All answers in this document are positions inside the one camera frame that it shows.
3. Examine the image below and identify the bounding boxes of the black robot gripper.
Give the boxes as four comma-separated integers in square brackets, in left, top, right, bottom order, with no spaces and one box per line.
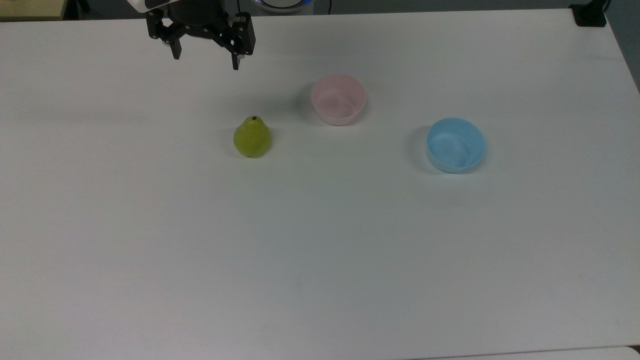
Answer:
[146,0,256,71]

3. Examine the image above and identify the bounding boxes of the pink plastic bowl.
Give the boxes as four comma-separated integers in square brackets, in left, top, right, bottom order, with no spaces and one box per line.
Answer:
[310,74,367,126]

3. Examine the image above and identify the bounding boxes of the green pear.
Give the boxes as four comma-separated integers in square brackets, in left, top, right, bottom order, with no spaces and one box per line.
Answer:
[233,115,272,158]

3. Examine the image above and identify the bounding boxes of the blue plastic bowl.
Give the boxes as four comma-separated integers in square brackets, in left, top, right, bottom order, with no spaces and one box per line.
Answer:
[426,117,487,174]

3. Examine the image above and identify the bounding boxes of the yellow wooden cabinet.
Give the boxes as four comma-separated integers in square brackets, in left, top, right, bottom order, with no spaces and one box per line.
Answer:
[0,0,67,21]

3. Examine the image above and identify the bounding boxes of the black clamp mount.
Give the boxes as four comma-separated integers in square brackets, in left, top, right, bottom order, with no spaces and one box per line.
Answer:
[570,0,610,28]

